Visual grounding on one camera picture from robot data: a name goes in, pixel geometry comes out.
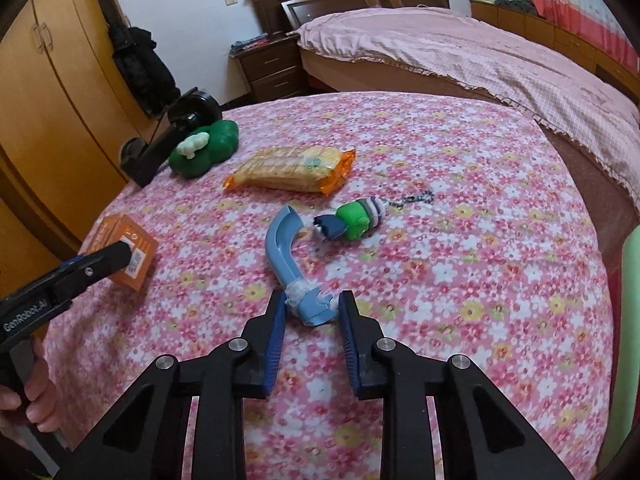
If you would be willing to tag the pink floral tablecloth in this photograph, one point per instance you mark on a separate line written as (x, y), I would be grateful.
(450, 310)

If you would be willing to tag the black hanging coat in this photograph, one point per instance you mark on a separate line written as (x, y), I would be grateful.
(145, 70)

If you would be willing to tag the orange wooden wardrobe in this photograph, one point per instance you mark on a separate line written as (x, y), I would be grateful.
(60, 85)

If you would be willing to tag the red chair green rim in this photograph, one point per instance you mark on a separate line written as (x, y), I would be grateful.
(631, 285)

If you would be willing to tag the light blue curved plastic piece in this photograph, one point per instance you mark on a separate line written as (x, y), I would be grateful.
(277, 255)

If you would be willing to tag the green plush toy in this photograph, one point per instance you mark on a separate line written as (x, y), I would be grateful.
(215, 145)

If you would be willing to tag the dark wooden nightstand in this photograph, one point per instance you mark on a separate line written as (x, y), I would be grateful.
(270, 75)

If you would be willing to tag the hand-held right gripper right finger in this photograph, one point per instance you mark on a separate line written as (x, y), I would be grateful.
(352, 345)

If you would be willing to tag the person's left hand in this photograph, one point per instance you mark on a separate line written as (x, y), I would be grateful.
(37, 400)

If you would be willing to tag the orange cardboard box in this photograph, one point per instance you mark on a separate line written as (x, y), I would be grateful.
(135, 232)

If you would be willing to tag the long wooden cabinet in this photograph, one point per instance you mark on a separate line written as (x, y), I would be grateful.
(540, 25)

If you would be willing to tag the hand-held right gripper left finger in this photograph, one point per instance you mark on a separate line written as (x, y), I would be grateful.
(275, 345)

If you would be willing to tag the black dumbbell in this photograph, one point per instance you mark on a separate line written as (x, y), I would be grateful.
(155, 155)

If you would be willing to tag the pink checked bed blanket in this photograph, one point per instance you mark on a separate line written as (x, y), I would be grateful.
(475, 60)

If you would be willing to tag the dark clothes heap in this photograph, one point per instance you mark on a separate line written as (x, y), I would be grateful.
(520, 5)

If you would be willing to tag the pile of folded clothes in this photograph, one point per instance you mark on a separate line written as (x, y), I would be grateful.
(250, 42)

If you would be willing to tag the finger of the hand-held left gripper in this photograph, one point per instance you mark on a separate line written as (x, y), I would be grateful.
(100, 270)
(72, 262)

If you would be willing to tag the orange cracker packet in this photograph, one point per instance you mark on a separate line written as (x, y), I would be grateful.
(290, 167)

